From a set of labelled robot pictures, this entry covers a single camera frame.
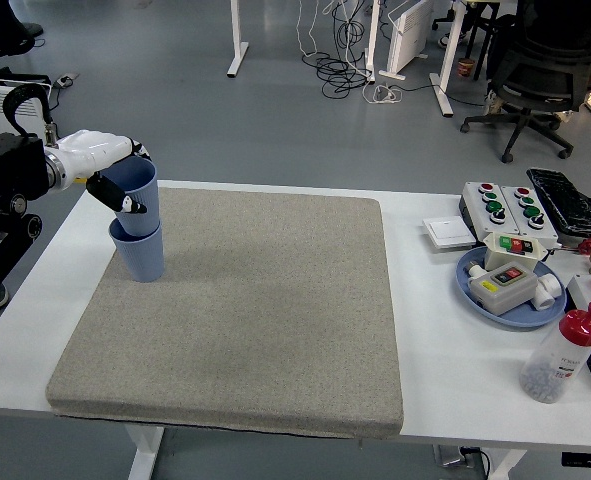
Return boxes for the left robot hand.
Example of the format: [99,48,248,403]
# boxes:
[54,129,155,216]

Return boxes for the blue ribbed plastic cup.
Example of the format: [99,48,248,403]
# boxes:
[97,157,160,236]
[108,219,165,284]

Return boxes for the grey-brown foam mat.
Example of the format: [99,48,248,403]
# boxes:
[45,187,405,440]

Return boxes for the white table leg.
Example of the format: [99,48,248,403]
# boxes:
[492,447,529,480]
[124,424,166,480]

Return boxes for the person's black white shoe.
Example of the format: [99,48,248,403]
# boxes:
[438,29,469,49]

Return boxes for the white four-button control box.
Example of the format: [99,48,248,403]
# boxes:
[463,181,520,236]
[499,185,560,250]

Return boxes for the small white plug fitting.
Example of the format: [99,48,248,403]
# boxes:
[462,259,486,284]

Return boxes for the person's beige shoe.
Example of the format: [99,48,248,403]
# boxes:
[484,89,507,116]

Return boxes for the black mesh office chair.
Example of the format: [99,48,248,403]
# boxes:
[460,0,591,165]

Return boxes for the blue plate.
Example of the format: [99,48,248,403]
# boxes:
[455,246,568,329]

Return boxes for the white pipe fitting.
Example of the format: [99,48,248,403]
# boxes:
[533,272,563,312]

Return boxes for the black wrapped plastic tray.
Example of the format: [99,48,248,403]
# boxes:
[526,167,591,237]

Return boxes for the clear bottle with red cap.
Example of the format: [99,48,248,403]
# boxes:
[519,302,591,405]

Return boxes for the emergency stop button box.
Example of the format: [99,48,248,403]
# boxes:
[566,272,591,397]

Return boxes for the white hanging cable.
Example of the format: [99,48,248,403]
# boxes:
[294,0,336,59]

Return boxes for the black cable bundle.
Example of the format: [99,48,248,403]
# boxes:
[302,0,376,99]

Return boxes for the white wall switch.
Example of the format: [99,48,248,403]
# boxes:
[421,215,478,251]

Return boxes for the white switch box green red buttons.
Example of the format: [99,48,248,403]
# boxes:
[483,231,550,274]

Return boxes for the grey switch box red button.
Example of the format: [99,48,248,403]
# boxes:
[468,262,540,317]

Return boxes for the grey power strip with cable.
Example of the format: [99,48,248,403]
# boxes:
[432,443,491,480]

